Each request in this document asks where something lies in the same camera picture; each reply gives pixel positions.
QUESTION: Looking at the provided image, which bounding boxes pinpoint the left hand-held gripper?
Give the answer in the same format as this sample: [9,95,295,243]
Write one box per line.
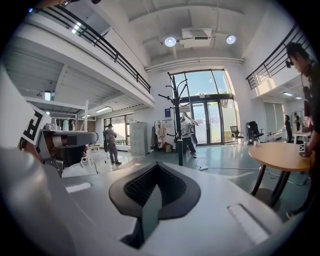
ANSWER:
[18,101,99,177]

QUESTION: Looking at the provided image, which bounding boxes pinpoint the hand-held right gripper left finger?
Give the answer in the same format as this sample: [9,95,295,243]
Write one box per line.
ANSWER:
[0,147,159,256]

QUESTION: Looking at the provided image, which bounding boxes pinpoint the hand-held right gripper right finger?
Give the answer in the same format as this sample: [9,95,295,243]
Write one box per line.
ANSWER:
[139,161,297,256]

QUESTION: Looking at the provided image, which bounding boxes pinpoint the black coat rack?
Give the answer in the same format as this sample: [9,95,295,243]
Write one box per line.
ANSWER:
[157,71,191,167]

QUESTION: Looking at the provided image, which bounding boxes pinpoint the white clothes hanger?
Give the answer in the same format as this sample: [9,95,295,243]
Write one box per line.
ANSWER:
[179,111,200,127]

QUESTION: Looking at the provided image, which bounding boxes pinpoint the white shelf rack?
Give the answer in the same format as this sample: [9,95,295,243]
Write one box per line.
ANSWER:
[24,96,99,174]

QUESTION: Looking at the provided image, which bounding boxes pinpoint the garment rack with clothes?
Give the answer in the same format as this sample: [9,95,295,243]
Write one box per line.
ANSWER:
[150,119,176,151]

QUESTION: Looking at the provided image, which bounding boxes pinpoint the grey locker cabinet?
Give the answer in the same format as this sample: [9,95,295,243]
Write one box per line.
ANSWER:
[128,121,149,157]

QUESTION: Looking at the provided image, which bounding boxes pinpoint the round wooden table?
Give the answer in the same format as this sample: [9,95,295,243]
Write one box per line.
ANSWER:
[247,142,317,209]

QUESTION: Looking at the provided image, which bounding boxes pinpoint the mesh office chair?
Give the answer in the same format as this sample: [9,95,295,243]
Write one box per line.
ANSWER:
[229,125,245,145]

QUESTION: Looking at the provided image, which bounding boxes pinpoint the black balcony railing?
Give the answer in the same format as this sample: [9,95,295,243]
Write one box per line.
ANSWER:
[31,5,152,95]
[245,24,315,91]

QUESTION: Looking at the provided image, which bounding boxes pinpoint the glass entrance doors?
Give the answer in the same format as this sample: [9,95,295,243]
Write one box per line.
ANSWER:
[172,69,238,146]

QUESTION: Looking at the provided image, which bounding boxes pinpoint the black office chair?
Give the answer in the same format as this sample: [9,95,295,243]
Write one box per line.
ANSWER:
[245,120,265,146]

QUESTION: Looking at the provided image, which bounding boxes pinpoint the white desk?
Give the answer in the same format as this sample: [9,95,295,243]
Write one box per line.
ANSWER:
[293,131,312,145]

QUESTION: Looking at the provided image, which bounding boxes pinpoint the white ceiling pipes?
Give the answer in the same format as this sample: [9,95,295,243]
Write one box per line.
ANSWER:
[144,57,245,74]

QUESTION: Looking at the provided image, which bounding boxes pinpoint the white ceiling air conditioner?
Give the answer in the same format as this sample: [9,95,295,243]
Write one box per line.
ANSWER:
[178,27,214,49]

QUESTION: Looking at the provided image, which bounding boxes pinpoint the white floor cable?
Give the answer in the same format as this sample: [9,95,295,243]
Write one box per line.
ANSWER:
[194,155,276,179]

